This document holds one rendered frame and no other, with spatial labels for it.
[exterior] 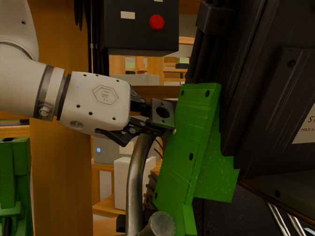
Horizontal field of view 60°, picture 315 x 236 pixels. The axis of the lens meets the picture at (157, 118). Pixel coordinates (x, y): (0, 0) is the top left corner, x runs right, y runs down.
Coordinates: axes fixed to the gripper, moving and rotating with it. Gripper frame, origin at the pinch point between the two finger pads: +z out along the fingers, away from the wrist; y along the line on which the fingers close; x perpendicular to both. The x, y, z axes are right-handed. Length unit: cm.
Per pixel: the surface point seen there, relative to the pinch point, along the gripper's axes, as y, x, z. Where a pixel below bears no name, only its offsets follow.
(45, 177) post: 2.0, 32.0, -15.0
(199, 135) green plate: -8.8, -8.9, 2.7
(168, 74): 570, 429, 239
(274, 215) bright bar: -15.9, -3.7, 17.4
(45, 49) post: 23.3, 11.5, -21.9
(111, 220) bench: -1.7, 45.7, 5.7
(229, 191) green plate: -13.3, -3.6, 10.1
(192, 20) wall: 997, 456, 386
